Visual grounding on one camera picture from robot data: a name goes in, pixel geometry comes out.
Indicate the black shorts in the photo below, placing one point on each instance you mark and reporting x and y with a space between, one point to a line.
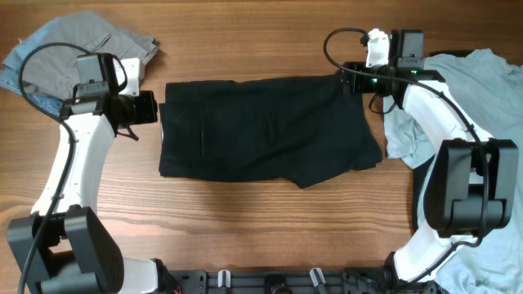
303 129

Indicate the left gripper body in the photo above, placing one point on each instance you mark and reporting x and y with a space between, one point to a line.
140 109

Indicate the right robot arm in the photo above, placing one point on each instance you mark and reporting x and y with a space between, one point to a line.
470 190

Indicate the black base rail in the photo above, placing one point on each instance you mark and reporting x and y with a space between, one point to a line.
313 281

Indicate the light blue t-shirt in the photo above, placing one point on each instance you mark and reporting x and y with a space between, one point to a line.
489 90

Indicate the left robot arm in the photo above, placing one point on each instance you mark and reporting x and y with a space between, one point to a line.
62 246

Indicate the grey folded trousers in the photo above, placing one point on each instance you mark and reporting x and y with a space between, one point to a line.
54 70

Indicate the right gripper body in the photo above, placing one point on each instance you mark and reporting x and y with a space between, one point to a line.
364 82

